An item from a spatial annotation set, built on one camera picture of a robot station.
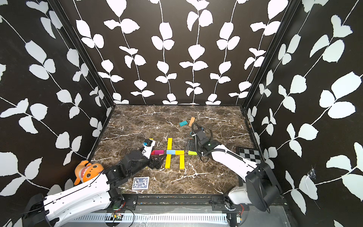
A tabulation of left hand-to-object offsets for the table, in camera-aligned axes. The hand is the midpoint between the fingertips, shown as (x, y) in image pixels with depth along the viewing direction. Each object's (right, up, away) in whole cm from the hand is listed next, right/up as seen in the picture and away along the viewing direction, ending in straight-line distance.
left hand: (161, 150), depth 77 cm
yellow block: (+2, -10, +11) cm, 15 cm away
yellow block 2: (+3, 0, +20) cm, 20 cm away
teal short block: (+12, +13, +31) cm, 36 cm away
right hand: (+17, +2, +10) cm, 20 cm away
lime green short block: (+18, -6, +16) cm, 25 cm away
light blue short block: (+4, -5, +16) cm, 17 cm away
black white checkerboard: (+58, -6, +13) cm, 60 cm away
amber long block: (+11, -10, +11) cm, 19 cm away
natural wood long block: (+19, +15, +34) cm, 41 cm away
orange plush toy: (-42, -13, -1) cm, 44 cm away
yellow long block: (-11, +3, +24) cm, 27 cm away
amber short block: (+10, -5, +16) cm, 20 cm away
